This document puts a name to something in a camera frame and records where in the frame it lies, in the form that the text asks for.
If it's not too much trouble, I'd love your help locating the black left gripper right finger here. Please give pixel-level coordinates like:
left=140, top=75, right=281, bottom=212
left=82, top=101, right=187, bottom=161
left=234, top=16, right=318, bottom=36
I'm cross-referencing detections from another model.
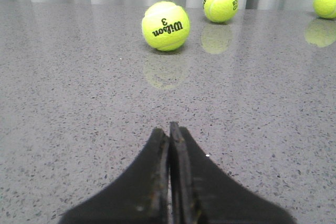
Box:
left=170, top=122, right=294, bottom=223

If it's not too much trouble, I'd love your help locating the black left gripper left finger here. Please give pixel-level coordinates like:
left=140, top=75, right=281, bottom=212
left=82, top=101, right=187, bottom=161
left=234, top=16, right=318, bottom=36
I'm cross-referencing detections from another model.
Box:
left=60, top=129, right=169, bottom=223

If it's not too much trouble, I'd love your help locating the centre yellow tennis ball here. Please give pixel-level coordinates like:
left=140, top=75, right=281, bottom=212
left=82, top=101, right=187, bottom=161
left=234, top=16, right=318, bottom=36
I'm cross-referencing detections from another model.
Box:
left=313, top=0, right=336, bottom=19

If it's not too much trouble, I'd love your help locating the far-left yellow tennis ball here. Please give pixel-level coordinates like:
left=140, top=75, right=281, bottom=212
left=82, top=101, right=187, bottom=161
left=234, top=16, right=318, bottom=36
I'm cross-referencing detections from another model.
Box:
left=142, top=1, right=190, bottom=51

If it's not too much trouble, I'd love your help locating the Roland Garros yellow tennis ball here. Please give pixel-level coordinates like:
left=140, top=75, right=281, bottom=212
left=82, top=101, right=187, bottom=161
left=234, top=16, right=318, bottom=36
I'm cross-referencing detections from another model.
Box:
left=203, top=0, right=238, bottom=23

